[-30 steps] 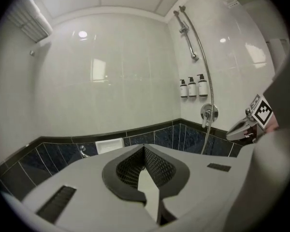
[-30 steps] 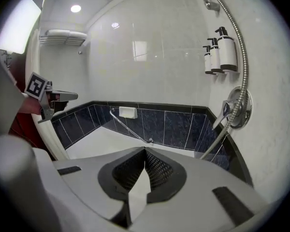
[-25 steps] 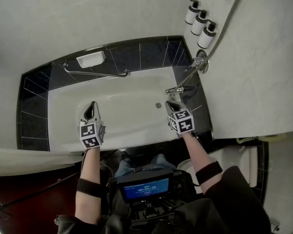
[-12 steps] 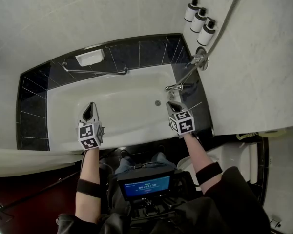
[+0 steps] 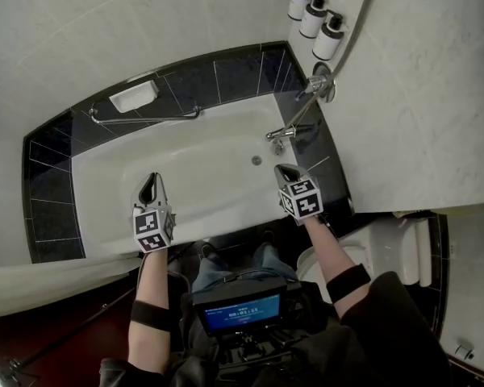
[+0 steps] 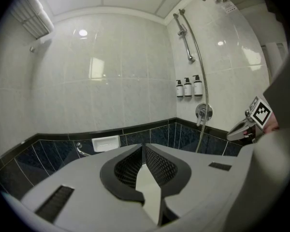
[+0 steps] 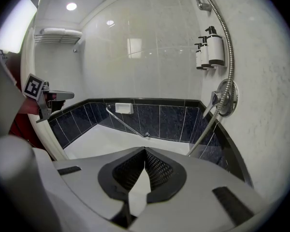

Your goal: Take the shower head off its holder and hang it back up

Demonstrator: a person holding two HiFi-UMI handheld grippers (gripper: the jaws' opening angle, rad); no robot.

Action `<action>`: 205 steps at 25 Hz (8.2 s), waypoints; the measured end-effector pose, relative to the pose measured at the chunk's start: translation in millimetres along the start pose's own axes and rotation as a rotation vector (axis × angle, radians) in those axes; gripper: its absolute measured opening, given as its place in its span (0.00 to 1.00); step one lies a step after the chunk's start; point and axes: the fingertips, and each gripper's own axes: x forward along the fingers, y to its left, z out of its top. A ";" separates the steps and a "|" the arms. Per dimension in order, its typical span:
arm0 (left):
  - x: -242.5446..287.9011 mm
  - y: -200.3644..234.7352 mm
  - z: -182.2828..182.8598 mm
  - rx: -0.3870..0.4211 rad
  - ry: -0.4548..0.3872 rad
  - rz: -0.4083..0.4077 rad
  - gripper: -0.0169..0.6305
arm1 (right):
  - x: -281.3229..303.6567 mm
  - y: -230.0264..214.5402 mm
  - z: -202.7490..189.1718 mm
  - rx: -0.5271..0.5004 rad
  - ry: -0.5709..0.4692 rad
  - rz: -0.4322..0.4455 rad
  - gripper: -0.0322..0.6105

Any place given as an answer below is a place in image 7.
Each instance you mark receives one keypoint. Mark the round ceiling light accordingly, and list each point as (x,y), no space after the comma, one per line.
(71,6)

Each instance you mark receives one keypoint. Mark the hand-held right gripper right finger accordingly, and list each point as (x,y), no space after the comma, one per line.
(166,178)

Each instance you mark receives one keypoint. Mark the bright rectangular light panel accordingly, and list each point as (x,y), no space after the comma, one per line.
(17,25)

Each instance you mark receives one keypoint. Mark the towel rack with towels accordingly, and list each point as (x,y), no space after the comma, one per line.
(60,33)

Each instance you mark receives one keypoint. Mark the chrome shower mixer valve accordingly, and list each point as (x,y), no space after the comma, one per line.
(215,98)

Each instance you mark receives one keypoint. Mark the white soap dish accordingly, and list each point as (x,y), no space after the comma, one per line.
(124,108)

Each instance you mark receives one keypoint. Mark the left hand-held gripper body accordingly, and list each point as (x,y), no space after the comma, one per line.
(33,87)

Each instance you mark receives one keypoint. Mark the person's left forearm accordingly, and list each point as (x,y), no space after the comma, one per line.
(30,109)

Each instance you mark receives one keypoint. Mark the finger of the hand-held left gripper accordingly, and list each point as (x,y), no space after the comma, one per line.
(62,95)
(58,105)

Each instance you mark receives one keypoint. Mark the white shower curtain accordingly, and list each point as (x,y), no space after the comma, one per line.
(42,134)

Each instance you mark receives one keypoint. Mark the white bathtub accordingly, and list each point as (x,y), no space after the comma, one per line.
(106,139)

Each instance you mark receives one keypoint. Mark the chrome grab bar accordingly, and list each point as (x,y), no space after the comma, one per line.
(125,123)

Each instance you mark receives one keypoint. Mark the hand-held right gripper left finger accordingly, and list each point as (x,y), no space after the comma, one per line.
(120,175)

